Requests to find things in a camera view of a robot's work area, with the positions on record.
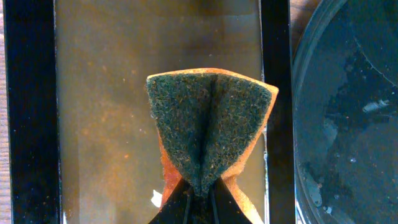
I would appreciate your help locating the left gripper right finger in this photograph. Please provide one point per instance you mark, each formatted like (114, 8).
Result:
(221, 208)

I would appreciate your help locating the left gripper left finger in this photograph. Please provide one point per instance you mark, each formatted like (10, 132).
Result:
(180, 207)

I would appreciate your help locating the orange green scrub sponge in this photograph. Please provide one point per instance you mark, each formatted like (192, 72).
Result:
(208, 121)

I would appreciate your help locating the black rectangular water tray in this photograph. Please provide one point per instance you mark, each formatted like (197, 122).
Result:
(82, 139)

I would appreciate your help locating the round black serving tray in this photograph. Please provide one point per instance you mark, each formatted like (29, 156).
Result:
(345, 113)

